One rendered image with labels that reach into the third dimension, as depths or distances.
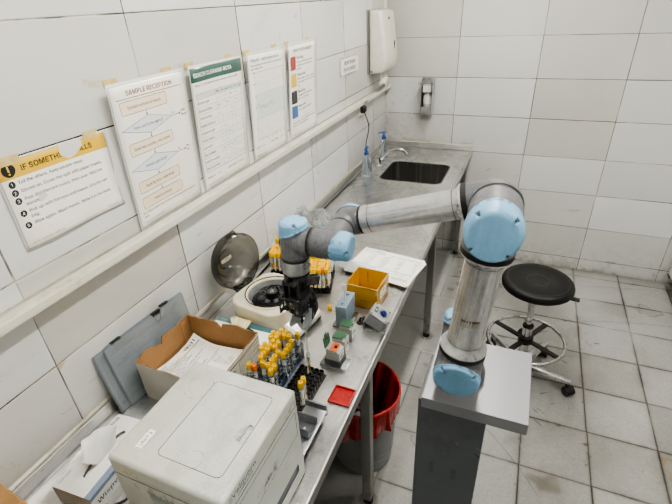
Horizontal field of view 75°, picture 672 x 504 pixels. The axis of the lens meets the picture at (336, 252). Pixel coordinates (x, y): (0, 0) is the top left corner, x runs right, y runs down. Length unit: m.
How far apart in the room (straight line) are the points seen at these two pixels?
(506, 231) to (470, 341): 0.32
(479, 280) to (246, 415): 0.57
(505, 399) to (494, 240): 0.60
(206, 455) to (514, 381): 0.90
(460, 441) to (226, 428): 0.78
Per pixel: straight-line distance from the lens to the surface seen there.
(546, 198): 3.65
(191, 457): 0.97
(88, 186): 1.32
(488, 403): 1.38
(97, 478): 1.34
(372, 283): 1.81
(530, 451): 2.50
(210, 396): 1.06
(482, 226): 0.92
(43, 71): 1.26
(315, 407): 1.33
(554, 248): 3.83
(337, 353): 1.44
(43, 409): 1.41
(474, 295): 1.03
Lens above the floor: 1.92
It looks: 30 degrees down
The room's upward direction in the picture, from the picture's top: 3 degrees counter-clockwise
